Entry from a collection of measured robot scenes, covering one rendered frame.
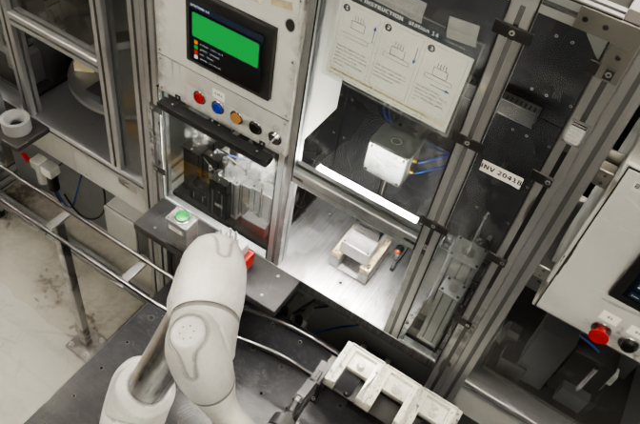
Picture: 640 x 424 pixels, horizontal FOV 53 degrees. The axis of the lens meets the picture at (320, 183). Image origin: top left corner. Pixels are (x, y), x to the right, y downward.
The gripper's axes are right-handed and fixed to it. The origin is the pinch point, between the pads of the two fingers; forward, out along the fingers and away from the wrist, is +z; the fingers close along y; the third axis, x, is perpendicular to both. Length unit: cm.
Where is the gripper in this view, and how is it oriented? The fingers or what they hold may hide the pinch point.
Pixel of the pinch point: (320, 373)
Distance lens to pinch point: 186.6
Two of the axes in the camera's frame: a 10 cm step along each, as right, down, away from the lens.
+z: 5.2, -5.7, 6.4
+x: -8.4, -4.6, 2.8
